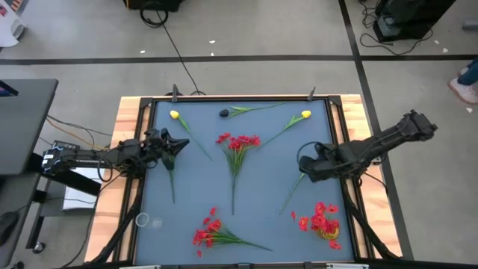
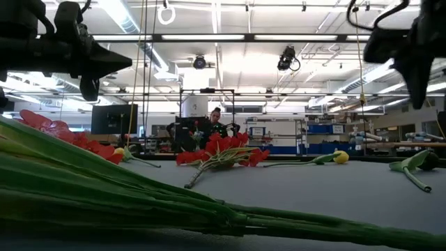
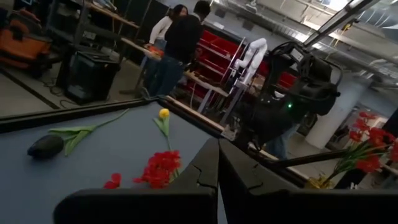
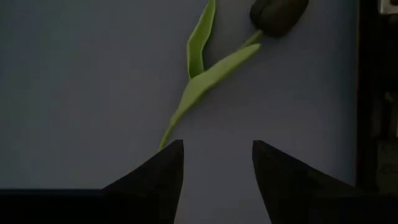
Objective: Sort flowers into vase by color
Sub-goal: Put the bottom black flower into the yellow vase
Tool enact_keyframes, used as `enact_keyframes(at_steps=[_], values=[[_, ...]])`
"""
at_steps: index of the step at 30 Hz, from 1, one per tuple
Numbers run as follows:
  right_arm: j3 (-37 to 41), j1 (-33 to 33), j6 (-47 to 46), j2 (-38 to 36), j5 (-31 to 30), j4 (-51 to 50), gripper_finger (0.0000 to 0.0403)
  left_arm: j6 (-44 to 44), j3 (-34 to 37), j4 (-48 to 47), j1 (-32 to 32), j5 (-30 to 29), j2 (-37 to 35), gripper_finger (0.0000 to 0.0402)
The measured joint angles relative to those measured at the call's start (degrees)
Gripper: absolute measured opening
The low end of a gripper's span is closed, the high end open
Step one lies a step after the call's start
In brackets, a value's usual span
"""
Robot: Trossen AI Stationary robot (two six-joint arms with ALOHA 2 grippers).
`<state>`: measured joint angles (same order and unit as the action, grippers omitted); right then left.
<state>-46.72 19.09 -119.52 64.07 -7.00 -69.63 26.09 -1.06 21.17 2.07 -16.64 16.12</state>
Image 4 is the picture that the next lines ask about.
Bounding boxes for black metal table frame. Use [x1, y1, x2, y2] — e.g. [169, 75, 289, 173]
[355, 0, 385, 191]

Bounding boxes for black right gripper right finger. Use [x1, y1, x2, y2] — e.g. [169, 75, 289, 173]
[251, 139, 357, 224]

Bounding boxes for dark tulip with green leaves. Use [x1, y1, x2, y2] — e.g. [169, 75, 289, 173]
[158, 0, 310, 152]

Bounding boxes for blue table mat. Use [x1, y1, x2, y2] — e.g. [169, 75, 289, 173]
[0, 0, 360, 224]

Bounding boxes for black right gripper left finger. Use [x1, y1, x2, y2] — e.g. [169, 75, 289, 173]
[101, 139, 185, 224]

